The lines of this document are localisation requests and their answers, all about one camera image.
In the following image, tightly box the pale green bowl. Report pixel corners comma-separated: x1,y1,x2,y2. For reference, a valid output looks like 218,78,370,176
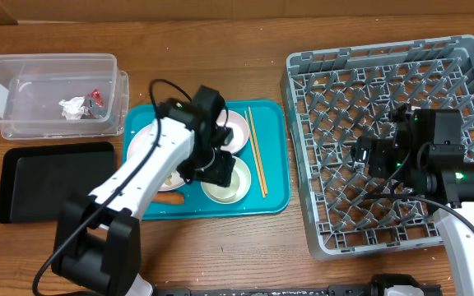
201,156,251,204

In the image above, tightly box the red snack wrapper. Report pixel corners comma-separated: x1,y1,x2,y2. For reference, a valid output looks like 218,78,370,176
85,89,107,119

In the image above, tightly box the white tissue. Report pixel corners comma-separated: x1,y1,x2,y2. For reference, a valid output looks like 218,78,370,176
58,96,89,120

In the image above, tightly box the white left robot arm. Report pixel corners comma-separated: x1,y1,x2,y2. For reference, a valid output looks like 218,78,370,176
41,86,235,295

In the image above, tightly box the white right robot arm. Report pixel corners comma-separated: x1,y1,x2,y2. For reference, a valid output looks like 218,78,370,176
351,105,474,295

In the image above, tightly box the grey dishwasher rack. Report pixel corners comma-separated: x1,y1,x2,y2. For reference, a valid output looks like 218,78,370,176
281,35,474,261

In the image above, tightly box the clear plastic waste bin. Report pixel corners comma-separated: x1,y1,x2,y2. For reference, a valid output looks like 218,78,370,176
0,53,129,140

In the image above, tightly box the wooden chopstick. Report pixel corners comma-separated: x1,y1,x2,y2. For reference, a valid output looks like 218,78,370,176
244,111,266,199
248,107,268,199

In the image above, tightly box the pile of peanut shells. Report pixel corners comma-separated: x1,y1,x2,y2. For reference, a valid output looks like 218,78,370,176
164,173,175,187

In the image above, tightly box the pink bowl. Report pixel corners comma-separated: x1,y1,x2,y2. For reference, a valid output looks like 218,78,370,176
216,110,249,155

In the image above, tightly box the orange carrot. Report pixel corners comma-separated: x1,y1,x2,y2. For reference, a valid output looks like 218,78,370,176
153,192,184,205

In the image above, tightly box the teal serving tray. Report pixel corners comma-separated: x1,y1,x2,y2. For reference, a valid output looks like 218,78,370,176
143,99,291,220

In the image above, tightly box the black plastic tray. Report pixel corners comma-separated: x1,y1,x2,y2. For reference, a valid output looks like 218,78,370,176
0,141,116,224

